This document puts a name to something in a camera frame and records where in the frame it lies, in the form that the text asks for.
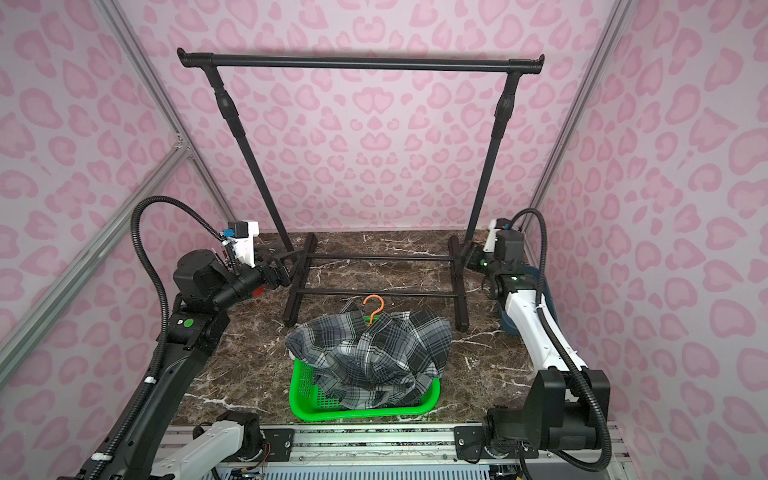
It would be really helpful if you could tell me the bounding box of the black clothes rack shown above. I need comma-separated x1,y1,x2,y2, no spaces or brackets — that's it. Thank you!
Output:
176,47,545,332

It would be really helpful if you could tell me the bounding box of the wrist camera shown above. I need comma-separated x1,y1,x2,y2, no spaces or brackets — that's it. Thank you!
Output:
221,220,260,267
483,218,525,262

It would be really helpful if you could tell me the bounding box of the black white plaid shirt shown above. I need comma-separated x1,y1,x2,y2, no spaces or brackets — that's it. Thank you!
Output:
286,308,453,410

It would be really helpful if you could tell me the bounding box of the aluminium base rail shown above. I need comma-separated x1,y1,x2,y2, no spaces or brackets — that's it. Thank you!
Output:
143,422,637,480

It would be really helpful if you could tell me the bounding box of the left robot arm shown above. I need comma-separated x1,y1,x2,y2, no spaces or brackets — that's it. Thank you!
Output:
76,195,301,479

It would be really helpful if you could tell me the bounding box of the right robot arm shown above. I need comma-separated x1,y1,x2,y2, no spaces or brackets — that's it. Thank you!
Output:
470,208,613,478

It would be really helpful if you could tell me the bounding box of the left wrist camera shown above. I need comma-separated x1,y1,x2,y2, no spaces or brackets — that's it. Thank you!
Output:
221,220,260,267

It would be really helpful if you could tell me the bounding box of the teal plastic tray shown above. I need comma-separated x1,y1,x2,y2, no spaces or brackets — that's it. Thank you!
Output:
497,266,559,337

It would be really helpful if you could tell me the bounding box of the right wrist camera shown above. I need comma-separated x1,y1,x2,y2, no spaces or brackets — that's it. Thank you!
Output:
483,218,525,262

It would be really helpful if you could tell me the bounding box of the green plastic basket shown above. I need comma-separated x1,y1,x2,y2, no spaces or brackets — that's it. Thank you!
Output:
289,360,441,422

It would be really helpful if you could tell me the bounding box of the orange plastic hanger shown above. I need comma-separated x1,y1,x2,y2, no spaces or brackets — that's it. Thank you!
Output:
362,294,385,326

